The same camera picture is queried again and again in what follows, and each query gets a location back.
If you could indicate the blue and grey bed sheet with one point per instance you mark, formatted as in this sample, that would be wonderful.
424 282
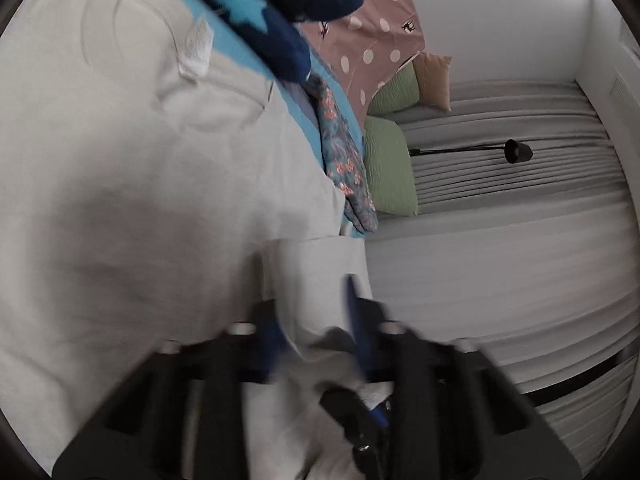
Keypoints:
296 101

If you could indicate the pink polka dot duvet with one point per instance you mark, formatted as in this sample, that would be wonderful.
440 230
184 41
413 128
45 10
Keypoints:
380 45

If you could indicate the tan pillow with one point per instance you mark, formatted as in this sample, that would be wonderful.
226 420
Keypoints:
432 80

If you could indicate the small green pillow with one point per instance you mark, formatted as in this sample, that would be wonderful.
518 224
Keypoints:
397 92

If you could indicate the light grey garment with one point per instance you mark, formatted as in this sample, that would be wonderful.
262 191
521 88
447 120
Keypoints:
150 210

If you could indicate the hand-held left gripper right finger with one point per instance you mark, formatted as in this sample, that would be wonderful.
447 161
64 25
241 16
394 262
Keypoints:
359 327

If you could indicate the navy star fleece garment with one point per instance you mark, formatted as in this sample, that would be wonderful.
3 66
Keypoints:
280 35

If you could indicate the large green pillow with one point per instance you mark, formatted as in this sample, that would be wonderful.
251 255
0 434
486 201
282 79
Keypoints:
390 170

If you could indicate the floral patterned garment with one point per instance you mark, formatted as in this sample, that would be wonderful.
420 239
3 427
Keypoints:
340 160

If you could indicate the black lamp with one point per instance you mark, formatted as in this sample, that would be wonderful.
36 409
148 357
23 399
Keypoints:
517 151

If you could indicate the grey curtain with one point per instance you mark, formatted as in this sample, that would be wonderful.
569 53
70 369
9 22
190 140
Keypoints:
500 260

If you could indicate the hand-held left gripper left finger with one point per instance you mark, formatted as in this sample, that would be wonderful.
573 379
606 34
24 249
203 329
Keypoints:
270 350

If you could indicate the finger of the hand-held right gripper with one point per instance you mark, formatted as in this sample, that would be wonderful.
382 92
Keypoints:
350 410

